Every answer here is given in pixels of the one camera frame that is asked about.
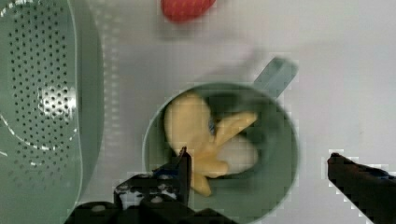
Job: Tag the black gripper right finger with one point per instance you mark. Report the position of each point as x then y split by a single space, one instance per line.
371 190

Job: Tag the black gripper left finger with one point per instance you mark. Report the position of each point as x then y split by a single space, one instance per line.
159 197

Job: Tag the yellow peeled toy banana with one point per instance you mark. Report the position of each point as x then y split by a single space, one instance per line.
216 147

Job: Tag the green mug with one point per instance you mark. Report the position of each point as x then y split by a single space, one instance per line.
255 193

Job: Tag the green perforated colander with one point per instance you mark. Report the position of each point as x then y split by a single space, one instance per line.
51 103

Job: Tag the red toy strawberry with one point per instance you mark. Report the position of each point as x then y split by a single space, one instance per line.
185 10

